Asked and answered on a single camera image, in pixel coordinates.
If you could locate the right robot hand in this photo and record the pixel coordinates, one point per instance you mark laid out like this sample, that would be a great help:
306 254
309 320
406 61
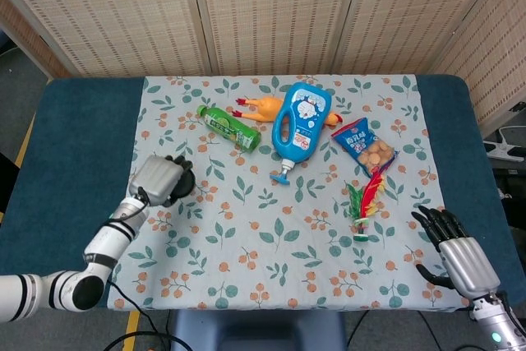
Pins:
470 264

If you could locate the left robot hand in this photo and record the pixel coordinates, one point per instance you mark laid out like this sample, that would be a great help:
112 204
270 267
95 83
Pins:
158 178

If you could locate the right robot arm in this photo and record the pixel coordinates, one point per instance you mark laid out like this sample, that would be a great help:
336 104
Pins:
497 322

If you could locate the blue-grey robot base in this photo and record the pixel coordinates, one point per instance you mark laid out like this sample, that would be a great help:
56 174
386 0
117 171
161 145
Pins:
255 330

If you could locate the small black round object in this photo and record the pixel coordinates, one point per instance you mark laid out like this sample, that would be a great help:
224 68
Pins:
189 186

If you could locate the teal table cover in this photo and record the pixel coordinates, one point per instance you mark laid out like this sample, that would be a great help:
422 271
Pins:
82 141

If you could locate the green tea bottle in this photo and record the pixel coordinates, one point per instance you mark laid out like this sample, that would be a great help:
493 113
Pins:
230 129

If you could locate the white plastic stand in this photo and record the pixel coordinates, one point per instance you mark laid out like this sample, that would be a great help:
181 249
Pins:
499 147

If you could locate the colourful feather shuttlecock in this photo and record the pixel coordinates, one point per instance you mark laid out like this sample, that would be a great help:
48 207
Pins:
365 203

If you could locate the yellow rubber chicken toy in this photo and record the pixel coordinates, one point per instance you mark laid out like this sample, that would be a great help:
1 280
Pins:
267 107

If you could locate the floral tablecloth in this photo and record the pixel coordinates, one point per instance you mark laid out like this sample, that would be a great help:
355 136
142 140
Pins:
267 252

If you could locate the blue pump detergent bottle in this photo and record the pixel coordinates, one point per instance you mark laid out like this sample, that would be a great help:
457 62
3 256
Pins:
302 121

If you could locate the blue snack bag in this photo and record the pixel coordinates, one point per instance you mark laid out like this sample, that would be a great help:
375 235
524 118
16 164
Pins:
365 145

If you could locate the bamboo folding screen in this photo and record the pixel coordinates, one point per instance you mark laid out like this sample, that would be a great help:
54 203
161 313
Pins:
123 18

